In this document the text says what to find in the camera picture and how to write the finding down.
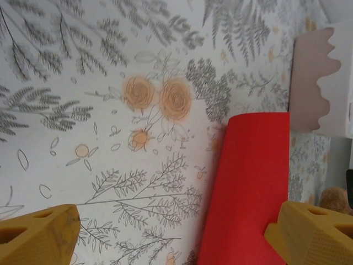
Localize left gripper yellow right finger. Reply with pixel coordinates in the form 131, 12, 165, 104
264, 200, 353, 265

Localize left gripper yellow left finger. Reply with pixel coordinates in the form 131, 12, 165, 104
0, 203, 81, 265

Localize red cloth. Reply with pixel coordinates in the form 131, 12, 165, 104
197, 112, 292, 265

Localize brown teddy bear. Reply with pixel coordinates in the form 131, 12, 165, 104
319, 187, 353, 216

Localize floral patterned tablecloth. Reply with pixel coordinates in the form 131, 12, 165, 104
0, 0, 336, 265

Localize white tissue box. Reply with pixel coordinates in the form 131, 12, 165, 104
288, 19, 353, 137

